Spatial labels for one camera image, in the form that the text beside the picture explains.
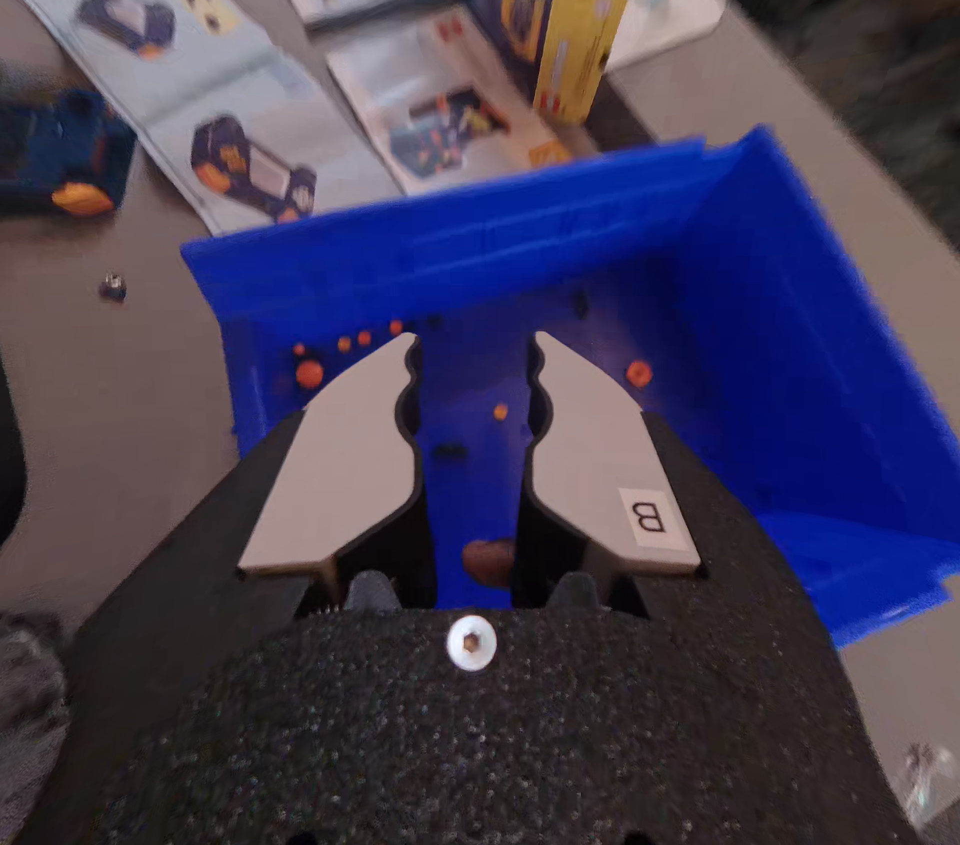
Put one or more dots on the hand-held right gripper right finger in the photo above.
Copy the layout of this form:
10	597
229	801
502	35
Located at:
592	462

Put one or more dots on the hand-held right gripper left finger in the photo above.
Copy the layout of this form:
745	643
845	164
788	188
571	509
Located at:
337	462

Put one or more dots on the blue plastic bin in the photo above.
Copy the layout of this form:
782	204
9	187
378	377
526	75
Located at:
750	335

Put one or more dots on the scattered small orange toy pieces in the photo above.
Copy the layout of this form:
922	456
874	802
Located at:
309	374

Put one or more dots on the brown round toy piece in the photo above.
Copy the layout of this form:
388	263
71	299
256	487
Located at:
487	561

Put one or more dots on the dark blue brick toy model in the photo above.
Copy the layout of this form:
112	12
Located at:
60	147

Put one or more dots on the instruction booklet with arcade picture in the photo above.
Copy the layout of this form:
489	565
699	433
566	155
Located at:
390	87

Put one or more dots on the large open instruction booklet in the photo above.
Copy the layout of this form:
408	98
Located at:
225	80

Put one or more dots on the clear plastic bag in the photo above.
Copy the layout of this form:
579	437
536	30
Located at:
924	785

